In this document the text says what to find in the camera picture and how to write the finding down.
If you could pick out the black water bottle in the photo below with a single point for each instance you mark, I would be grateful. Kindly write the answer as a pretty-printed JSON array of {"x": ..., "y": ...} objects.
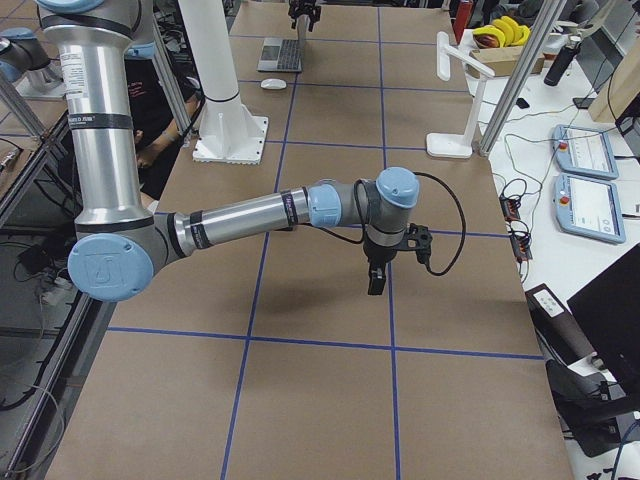
[{"x": 562, "y": 61}]

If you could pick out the grey laptop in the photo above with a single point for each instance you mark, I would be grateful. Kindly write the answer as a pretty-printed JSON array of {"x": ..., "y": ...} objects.
[{"x": 285, "y": 55}]

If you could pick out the aluminium frame post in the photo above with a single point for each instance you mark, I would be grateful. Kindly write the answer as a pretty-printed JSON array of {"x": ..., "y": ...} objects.
[{"x": 548, "y": 15}]

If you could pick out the black monitor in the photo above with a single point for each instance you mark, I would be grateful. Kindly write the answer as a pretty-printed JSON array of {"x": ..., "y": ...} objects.
[{"x": 607, "y": 312}]

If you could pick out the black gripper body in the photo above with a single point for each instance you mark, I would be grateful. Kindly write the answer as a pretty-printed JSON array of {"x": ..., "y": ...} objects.
[
  {"x": 378, "y": 251},
  {"x": 303, "y": 10}
]

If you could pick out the white computer mouse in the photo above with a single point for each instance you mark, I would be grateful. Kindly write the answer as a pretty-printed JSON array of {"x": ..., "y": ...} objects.
[{"x": 273, "y": 84}]

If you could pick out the teach pendant tablet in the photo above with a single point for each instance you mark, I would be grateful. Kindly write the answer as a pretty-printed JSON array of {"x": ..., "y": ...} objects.
[
  {"x": 588, "y": 207},
  {"x": 584, "y": 151}
]

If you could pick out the far teach pendant tablet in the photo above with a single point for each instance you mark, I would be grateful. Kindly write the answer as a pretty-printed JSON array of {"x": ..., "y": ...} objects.
[{"x": 584, "y": 151}]

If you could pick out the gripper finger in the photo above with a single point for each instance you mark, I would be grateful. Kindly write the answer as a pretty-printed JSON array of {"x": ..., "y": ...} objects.
[{"x": 377, "y": 280}]

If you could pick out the seated person in black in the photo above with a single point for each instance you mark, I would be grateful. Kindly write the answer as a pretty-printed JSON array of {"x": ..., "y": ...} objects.
[{"x": 156, "y": 135}]

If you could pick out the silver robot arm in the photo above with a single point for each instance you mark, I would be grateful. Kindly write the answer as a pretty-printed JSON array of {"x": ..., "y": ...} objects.
[
  {"x": 120, "y": 244},
  {"x": 25, "y": 63}
]

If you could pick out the near teach pendant tablet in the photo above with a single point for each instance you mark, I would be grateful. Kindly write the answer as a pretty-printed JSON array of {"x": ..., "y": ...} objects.
[{"x": 588, "y": 207}]

